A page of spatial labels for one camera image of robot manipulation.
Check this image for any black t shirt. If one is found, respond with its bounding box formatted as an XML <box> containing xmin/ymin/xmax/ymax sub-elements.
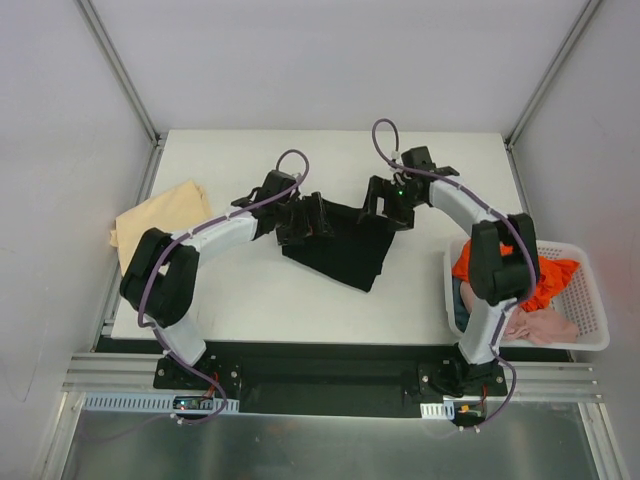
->
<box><xmin>281</xmin><ymin>200</ymin><xmax>395</xmax><ymax>293</ymax></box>

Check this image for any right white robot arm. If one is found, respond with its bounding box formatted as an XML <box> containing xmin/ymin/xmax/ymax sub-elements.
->
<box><xmin>362</xmin><ymin>173</ymin><xmax>540</xmax><ymax>395</ymax></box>

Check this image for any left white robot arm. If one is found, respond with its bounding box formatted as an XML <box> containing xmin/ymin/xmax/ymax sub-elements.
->
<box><xmin>119</xmin><ymin>192</ymin><xmax>333</xmax><ymax>389</ymax></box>

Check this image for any folded beige t shirt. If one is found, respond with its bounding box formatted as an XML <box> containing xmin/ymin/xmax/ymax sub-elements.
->
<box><xmin>110</xmin><ymin>180</ymin><xmax>212</xmax><ymax>275</ymax></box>

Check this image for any blue garment in basket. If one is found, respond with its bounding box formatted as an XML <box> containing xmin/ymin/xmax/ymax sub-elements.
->
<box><xmin>452</xmin><ymin>277</ymin><xmax>475</xmax><ymax>333</ymax></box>

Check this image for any orange t shirt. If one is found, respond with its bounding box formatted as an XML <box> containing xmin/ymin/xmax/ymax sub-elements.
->
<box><xmin>451</xmin><ymin>241</ymin><xmax>581</xmax><ymax>312</ymax></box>

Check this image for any pink garment in basket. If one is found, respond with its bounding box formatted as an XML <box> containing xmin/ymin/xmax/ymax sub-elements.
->
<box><xmin>459</xmin><ymin>286</ymin><xmax>580</xmax><ymax>346</ymax></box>

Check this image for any white plastic basket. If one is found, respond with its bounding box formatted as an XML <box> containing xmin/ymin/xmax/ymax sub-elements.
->
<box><xmin>443</xmin><ymin>236</ymin><xmax>610</xmax><ymax>352</ymax></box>

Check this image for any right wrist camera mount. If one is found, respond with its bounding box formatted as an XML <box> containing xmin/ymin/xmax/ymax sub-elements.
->
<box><xmin>391</xmin><ymin>146</ymin><xmax>459</xmax><ymax>181</ymax></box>

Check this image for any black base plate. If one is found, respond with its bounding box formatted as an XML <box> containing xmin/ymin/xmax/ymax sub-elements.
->
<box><xmin>94</xmin><ymin>335</ymin><xmax>571</xmax><ymax>415</ymax></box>

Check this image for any left aluminium frame post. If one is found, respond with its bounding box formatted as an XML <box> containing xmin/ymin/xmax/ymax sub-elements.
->
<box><xmin>74</xmin><ymin>0</ymin><xmax>162</xmax><ymax>146</ymax></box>

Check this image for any aluminium frame post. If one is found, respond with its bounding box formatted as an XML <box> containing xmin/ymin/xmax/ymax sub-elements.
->
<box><xmin>504</xmin><ymin>0</ymin><xmax>604</xmax><ymax>151</ymax></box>
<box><xmin>74</xmin><ymin>0</ymin><xmax>162</xmax><ymax>146</ymax></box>

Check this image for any right slotted cable duct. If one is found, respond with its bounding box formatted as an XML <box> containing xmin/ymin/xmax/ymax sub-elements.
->
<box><xmin>420</xmin><ymin>401</ymin><xmax>455</xmax><ymax>421</ymax></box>

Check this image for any slotted cable duct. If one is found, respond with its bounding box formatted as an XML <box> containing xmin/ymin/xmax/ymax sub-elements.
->
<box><xmin>420</xmin><ymin>401</ymin><xmax>455</xmax><ymax>421</ymax></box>
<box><xmin>84</xmin><ymin>393</ymin><xmax>240</xmax><ymax>415</ymax></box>

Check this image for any aluminium front rail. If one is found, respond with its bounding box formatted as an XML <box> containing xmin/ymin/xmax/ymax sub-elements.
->
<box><xmin>62</xmin><ymin>353</ymin><xmax>605</xmax><ymax>403</ymax></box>

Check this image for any left slotted cable duct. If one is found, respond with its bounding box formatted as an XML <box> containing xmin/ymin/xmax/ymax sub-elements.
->
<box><xmin>84</xmin><ymin>393</ymin><xmax>240</xmax><ymax>415</ymax></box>

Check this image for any right aluminium frame post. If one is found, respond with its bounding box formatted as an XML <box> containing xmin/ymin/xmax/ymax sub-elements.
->
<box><xmin>504</xmin><ymin>0</ymin><xmax>604</xmax><ymax>151</ymax></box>

